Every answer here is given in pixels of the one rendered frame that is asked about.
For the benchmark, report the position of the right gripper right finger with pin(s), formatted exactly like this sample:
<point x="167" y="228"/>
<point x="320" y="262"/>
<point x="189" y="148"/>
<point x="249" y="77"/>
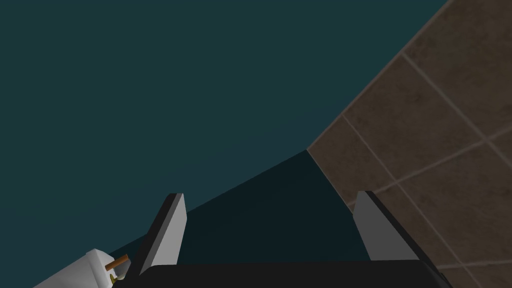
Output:
<point x="384" y="234"/>

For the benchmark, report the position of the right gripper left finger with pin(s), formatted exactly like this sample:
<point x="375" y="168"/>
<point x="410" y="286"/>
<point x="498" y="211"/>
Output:
<point x="166" y="236"/>

